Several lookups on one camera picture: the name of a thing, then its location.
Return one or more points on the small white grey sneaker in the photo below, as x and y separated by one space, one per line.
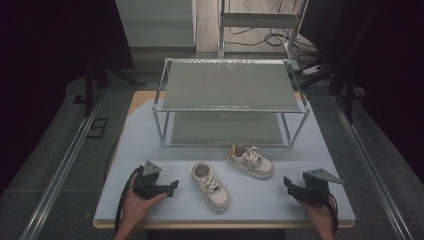
263 166
216 196

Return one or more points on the metal floor rail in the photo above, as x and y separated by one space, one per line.
56 176
373 166

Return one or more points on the person's right hand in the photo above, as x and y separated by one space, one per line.
321 216

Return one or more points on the person's left hand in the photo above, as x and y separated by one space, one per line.
136 208

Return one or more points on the dark curtain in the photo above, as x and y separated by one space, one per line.
390 66
50 50

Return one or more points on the white metal stand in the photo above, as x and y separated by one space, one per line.
256 20

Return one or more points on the silver two-tier shoe rack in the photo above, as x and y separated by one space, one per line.
230 86

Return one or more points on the white cabinet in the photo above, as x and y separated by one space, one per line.
156 23

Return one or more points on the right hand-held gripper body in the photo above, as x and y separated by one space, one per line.
315 191

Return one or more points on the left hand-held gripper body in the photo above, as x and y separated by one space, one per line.
148 188

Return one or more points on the black tripod stand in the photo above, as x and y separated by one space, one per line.
346 90
89 90

